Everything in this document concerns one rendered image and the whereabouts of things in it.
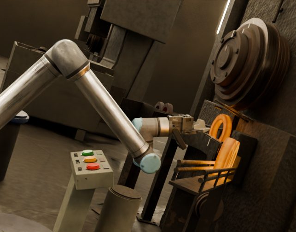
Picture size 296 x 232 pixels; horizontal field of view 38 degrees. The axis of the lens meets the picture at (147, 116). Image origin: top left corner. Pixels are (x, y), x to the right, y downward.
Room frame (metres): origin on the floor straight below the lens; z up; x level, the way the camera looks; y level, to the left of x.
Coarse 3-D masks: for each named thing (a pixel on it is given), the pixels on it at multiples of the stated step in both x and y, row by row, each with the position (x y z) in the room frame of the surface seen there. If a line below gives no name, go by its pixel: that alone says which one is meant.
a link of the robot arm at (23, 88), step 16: (48, 64) 1.77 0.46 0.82; (16, 80) 1.78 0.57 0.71; (32, 80) 1.76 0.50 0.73; (48, 80) 1.78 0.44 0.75; (0, 96) 1.76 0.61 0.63; (16, 96) 1.75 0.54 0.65; (32, 96) 1.78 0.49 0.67; (0, 112) 1.74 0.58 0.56; (16, 112) 1.77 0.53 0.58; (0, 128) 1.78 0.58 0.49
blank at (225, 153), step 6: (228, 138) 1.50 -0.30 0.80; (222, 144) 1.47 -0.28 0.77; (228, 144) 1.47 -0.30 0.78; (234, 144) 1.51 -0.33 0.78; (222, 150) 1.45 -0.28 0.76; (228, 150) 1.45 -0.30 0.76; (222, 156) 1.44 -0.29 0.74; (228, 156) 1.47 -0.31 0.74; (216, 162) 1.45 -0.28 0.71; (222, 162) 1.44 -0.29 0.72; (228, 162) 1.54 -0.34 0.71
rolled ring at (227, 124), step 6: (222, 114) 2.19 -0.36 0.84; (216, 120) 2.23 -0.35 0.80; (222, 120) 2.17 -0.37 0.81; (228, 120) 2.13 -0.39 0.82; (216, 126) 2.24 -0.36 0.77; (228, 126) 2.11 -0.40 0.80; (210, 132) 2.25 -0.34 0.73; (216, 132) 2.25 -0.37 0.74; (222, 132) 2.12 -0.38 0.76; (228, 132) 2.10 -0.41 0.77; (222, 138) 2.10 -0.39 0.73
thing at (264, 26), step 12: (264, 24) 2.07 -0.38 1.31; (264, 36) 2.03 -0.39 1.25; (276, 36) 2.05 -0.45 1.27; (264, 48) 1.99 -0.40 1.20; (276, 48) 2.00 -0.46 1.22; (264, 60) 1.96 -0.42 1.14; (264, 72) 1.97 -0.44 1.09; (252, 84) 1.98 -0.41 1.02; (264, 84) 1.99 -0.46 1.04; (216, 96) 2.29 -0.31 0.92; (240, 96) 2.05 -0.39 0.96; (252, 96) 2.02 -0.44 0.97; (240, 108) 2.13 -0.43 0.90
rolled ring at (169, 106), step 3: (165, 105) 3.07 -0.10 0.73; (168, 105) 3.01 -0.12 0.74; (171, 105) 3.02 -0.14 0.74; (162, 108) 3.12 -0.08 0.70; (165, 108) 3.09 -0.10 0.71; (168, 108) 2.99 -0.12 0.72; (171, 108) 3.00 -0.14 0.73; (165, 111) 3.11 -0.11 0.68; (168, 111) 2.97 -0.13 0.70; (171, 111) 2.98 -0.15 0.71; (171, 114) 2.97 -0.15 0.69
